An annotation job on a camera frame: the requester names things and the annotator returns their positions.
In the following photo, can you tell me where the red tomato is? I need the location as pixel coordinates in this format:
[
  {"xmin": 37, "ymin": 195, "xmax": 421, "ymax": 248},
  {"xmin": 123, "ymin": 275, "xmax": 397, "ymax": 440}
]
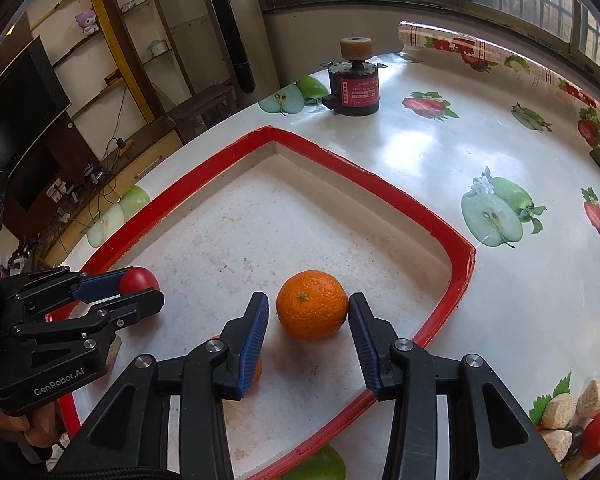
[
  {"xmin": 119, "ymin": 267, "xmax": 160, "ymax": 297},
  {"xmin": 579, "ymin": 412, "xmax": 600, "ymax": 460}
]

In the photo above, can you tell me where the orange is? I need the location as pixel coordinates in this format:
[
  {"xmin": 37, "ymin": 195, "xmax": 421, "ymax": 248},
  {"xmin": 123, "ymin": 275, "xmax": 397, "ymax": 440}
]
[
  {"xmin": 276, "ymin": 270, "xmax": 349, "ymax": 342},
  {"xmin": 247, "ymin": 357, "xmax": 264, "ymax": 392}
]

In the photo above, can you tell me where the person's left hand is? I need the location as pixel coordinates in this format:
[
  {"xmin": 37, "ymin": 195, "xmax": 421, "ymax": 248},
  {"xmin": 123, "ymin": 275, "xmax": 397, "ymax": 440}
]
[{"xmin": 0, "ymin": 395, "xmax": 63, "ymax": 448}]

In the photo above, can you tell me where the fruit print tablecloth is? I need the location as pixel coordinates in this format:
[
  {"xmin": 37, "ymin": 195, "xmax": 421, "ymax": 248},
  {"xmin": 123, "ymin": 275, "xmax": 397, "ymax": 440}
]
[{"xmin": 82, "ymin": 20, "xmax": 600, "ymax": 480}]

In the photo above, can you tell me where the black television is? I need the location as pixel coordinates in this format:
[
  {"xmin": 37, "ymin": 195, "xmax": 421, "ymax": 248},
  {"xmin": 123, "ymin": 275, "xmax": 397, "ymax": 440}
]
[{"xmin": 0, "ymin": 37, "xmax": 72, "ymax": 161}]

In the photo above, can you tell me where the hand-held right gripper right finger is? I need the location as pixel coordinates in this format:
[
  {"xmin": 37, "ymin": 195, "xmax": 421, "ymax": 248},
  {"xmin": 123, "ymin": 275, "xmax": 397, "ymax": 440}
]
[{"xmin": 347, "ymin": 292, "xmax": 566, "ymax": 480}]

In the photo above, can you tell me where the red-rimmed white tray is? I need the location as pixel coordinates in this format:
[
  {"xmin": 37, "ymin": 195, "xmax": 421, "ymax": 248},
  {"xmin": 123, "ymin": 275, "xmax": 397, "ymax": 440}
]
[{"xmin": 45, "ymin": 126, "xmax": 477, "ymax": 478}]

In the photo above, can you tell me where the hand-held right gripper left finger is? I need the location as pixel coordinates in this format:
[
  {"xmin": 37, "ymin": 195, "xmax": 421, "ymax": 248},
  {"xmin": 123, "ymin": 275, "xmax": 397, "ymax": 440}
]
[{"xmin": 55, "ymin": 291, "xmax": 271, "ymax": 480}]

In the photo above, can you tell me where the purple plush toy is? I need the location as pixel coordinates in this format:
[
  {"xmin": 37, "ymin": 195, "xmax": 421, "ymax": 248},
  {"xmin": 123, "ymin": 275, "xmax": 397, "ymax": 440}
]
[{"xmin": 75, "ymin": 8, "xmax": 98, "ymax": 36}]

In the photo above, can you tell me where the wooden television cabinet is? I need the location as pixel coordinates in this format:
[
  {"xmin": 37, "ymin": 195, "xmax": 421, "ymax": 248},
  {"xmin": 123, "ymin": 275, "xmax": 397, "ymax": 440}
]
[{"xmin": 10, "ymin": 115, "xmax": 181, "ymax": 261}]

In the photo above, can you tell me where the wooden wall shelf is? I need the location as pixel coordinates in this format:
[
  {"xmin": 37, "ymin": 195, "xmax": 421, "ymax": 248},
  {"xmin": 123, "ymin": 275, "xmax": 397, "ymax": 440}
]
[{"xmin": 25, "ymin": 0, "xmax": 196, "ymax": 121}]

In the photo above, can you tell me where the black motor with cork wheel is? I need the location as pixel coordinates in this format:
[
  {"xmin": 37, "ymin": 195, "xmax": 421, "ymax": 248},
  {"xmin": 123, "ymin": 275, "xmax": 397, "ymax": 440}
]
[{"xmin": 321, "ymin": 36, "xmax": 381, "ymax": 117}]

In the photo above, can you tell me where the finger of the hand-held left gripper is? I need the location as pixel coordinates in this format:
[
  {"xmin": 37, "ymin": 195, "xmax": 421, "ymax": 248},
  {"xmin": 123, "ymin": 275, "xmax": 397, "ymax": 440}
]
[
  {"xmin": 0, "ymin": 266, "xmax": 131, "ymax": 313},
  {"xmin": 7, "ymin": 288, "xmax": 166, "ymax": 341}
]

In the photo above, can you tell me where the white tower air conditioner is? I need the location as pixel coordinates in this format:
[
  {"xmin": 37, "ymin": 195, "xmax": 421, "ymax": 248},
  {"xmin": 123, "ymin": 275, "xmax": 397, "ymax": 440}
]
[{"xmin": 197, "ymin": 0, "xmax": 281, "ymax": 95}]

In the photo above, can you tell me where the wooden bench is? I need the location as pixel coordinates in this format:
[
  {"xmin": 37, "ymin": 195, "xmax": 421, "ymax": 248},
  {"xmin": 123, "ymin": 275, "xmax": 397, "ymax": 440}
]
[{"xmin": 167, "ymin": 84, "xmax": 238, "ymax": 143}]

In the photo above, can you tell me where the dark plum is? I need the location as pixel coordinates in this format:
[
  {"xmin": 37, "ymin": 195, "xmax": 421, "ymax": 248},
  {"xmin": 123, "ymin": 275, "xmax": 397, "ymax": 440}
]
[{"xmin": 562, "ymin": 425, "xmax": 586, "ymax": 463}]

